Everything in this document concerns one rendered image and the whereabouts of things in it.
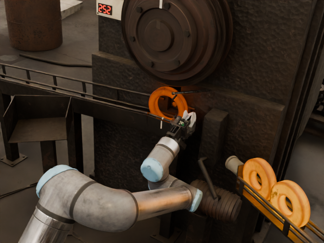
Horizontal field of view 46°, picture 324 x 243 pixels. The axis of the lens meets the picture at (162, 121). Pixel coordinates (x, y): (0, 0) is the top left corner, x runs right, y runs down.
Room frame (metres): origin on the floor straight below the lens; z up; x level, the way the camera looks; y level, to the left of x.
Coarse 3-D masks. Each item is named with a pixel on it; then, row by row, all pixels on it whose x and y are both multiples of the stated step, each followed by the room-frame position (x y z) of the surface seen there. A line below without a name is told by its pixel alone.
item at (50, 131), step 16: (16, 96) 1.58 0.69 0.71; (32, 96) 1.59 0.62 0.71; (48, 96) 1.60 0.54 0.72; (64, 96) 1.60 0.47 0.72; (16, 112) 1.56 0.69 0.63; (32, 112) 1.58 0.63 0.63; (48, 112) 1.59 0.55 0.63; (64, 112) 1.60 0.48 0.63; (16, 128) 1.50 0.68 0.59; (32, 128) 1.50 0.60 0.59; (48, 128) 1.50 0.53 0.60; (64, 128) 1.50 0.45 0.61; (48, 144) 1.47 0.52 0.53; (48, 160) 1.47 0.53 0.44
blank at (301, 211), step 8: (280, 184) 1.00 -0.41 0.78; (288, 184) 0.98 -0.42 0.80; (296, 184) 0.98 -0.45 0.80; (272, 192) 1.02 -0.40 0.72; (280, 192) 0.99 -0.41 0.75; (288, 192) 0.97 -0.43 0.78; (296, 192) 0.94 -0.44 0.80; (304, 192) 0.95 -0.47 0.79; (272, 200) 1.01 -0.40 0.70; (280, 200) 1.00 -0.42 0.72; (296, 200) 0.93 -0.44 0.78; (304, 200) 0.93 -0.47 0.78; (280, 208) 0.98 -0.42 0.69; (296, 208) 0.92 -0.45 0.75; (304, 208) 0.91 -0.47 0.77; (280, 216) 0.97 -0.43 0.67; (288, 216) 0.94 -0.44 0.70; (296, 216) 0.92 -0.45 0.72; (304, 216) 0.90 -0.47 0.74; (296, 224) 0.91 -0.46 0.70; (304, 224) 0.91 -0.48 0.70
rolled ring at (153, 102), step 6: (156, 90) 1.53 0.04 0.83; (162, 90) 1.52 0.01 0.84; (168, 90) 1.51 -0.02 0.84; (174, 90) 1.51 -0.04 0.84; (150, 96) 1.55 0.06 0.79; (156, 96) 1.53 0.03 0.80; (180, 96) 1.49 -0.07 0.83; (150, 102) 1.55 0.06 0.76; (156, 102) 1.55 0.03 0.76; (180, 102) 1.48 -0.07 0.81; (186, 102) 1.50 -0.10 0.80; (150, 108) 1.54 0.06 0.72; (156, 108) 1.54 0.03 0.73; (180, 108) 1.48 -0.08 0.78; (186, 108) 1.48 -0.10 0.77; (156, 114) 1.53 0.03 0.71; (162, 114) 1.54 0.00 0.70; (180, 114) 1.47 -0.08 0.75
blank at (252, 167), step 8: (248, 160) 1.16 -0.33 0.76; (256, 160) 1.12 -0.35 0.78; (264, 160) 1.12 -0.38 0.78; (248, 168) 1.15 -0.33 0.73; (256, 168) 1.11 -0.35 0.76; (264, 168) 1.08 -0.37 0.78; (248, 176) 1.14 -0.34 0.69; (264, 176) 1.07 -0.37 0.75; (272, 176) 1.06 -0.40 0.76; (256, 184) 1.12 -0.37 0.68; (264, 184) 1.06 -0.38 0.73; (272, 184) 1.05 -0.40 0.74; (264, 192) 1.05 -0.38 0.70
